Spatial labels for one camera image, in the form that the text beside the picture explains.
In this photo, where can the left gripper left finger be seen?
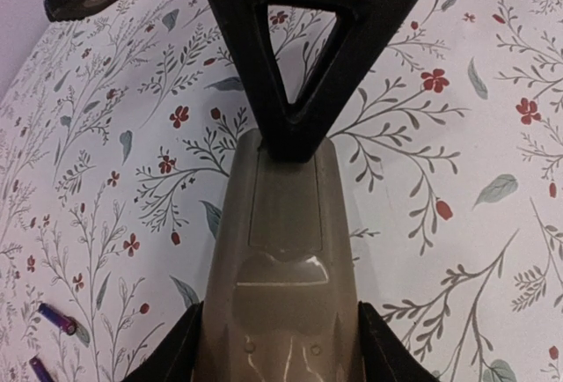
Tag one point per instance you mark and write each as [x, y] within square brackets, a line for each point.
[174, 358]

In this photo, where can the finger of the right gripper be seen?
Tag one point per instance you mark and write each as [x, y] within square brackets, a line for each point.
[293, 130]

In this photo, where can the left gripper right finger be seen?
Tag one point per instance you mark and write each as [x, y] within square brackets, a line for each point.
[385, 358]

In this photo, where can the purple battery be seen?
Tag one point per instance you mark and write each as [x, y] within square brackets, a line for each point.
[63, 322]
[40, 371]

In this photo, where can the beige remote control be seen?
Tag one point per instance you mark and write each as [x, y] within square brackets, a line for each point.
[281, 302]

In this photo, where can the floral tablecloth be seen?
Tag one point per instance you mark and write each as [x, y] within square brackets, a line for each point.
[117, 137]

